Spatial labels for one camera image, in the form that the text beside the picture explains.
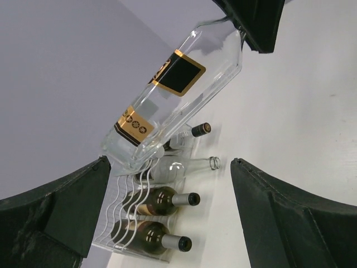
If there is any clear tall bottle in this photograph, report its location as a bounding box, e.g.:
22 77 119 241
150 155 221 184

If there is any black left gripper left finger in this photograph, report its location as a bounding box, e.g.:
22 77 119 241
1 156 111 267

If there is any green wine bottle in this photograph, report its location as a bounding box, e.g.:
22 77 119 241
110 219 192 255

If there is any white wire wine rack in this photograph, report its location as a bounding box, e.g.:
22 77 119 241
92 136 200 261

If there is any dark wine bottle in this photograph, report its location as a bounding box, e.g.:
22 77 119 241
123 186 201 216

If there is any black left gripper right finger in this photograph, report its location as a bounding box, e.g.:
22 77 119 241
230 159 356 267

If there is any clear flask bottle black cap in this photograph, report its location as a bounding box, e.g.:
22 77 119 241
102 18 245 176

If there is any small black bottle cap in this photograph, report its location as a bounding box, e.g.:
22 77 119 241
191 122 211 137

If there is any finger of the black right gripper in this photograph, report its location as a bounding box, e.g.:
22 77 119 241
214 0 285 54

